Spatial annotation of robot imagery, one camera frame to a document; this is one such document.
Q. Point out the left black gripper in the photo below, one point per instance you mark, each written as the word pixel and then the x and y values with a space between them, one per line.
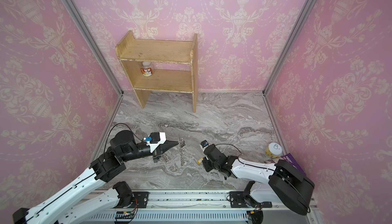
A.
pixel 167 145

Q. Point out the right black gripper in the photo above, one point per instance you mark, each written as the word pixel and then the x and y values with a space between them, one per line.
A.
pixel 206 160

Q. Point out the silver metal key holder plate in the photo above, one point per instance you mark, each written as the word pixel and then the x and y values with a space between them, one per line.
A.
pixel 182 151

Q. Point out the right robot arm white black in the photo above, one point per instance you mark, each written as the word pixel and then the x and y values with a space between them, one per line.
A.
pixel 273 182

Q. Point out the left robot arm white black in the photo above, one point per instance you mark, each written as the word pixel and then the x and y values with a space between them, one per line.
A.
pixel 64 207

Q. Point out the yellow cup white lid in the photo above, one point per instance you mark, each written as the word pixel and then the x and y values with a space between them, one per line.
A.
pixel 274 150

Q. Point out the white jar red label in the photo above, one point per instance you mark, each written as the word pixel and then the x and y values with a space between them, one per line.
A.
pixel 147 69

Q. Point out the purple snack packet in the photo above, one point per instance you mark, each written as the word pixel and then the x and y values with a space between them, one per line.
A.
pixel 289 158

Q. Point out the wooden two-tier shelf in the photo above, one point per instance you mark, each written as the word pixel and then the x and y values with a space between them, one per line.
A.
pixel 132 53

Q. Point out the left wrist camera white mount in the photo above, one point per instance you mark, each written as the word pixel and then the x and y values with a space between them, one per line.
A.
pixel 154 140

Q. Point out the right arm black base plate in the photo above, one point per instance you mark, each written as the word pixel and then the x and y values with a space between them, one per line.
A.
pixel 237 199

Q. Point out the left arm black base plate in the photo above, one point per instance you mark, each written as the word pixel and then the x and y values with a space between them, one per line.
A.
pixel 138 199

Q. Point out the aluminium front rail frame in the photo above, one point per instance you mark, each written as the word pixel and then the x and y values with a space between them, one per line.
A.
pixel 198 207

